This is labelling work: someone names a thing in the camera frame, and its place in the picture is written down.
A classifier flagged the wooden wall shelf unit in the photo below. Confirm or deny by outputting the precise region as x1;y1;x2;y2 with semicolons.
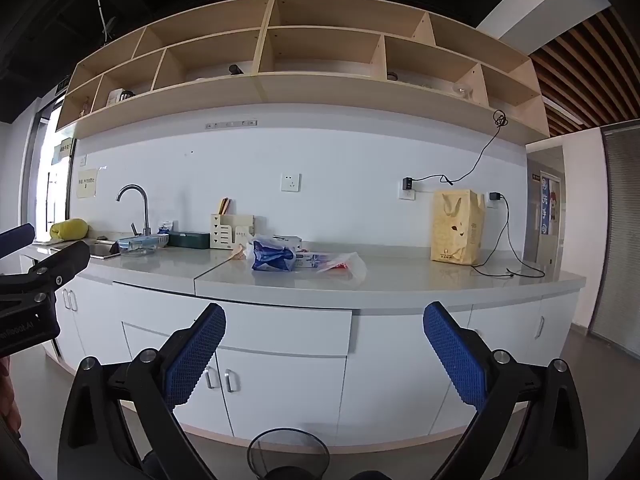
54;0;551;148

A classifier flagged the yellow paper wall notice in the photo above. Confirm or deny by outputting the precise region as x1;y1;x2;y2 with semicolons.
76;167;97;198

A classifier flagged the white base cabinet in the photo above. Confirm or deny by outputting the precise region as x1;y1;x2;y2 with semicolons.
20;255;581;448

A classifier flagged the white blue toothpaste box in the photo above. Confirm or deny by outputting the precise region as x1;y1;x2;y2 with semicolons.
295;251;346;268

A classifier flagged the blue plastic bag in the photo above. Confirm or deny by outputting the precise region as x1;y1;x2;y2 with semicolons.
251;240;296;272

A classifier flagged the black mesh wastebasket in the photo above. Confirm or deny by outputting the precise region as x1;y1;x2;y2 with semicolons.
247;427;331;480

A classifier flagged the grey window blind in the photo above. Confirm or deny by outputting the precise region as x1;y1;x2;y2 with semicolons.
590;125;640;346

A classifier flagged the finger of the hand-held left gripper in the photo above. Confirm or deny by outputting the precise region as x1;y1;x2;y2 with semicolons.
27;241;92;293
0;224;36;257

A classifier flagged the grey door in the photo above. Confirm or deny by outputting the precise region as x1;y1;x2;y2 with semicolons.
525;160;563;268

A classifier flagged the beige perforated utensil holder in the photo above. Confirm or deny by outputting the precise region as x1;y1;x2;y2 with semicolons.
210;213;255;250

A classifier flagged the clear pink printed wrapper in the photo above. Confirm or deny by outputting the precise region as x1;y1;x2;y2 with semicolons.
317;252;368;283

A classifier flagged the person's left forearm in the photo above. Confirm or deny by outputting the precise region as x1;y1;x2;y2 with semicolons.
0;360;22;436

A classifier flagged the clear blue plastic basket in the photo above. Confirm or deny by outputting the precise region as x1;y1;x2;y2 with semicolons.
119;235;170;257

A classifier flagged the cartoon wall poster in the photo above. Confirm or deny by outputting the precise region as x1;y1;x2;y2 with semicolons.
540;172;561;236

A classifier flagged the black charger cable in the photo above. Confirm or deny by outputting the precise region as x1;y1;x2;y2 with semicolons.
413;109;510;187
471;194;546;278

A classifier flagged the yellow soft bundle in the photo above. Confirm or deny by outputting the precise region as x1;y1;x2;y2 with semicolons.
49;218;90;241

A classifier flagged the dark green rectangular box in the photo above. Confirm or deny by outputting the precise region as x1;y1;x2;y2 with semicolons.
167;231;211;249

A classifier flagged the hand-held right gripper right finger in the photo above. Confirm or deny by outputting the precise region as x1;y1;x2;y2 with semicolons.
422;301;590;480

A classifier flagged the chrome faucet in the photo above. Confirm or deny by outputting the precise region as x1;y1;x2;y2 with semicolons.
116;184;152;237

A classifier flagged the steel sink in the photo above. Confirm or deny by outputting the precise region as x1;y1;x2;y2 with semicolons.
85;239;121;260

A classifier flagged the rabbit print paper bag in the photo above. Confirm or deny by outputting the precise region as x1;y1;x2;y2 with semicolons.
431;189;486;265

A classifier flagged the green door sign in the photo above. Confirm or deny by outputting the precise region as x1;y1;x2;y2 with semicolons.
51;137;75;165

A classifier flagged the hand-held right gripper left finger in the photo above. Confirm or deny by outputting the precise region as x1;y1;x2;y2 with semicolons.
57;302;228;480

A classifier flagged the hanging white cable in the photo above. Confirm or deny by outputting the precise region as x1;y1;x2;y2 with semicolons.
95;0;117;41

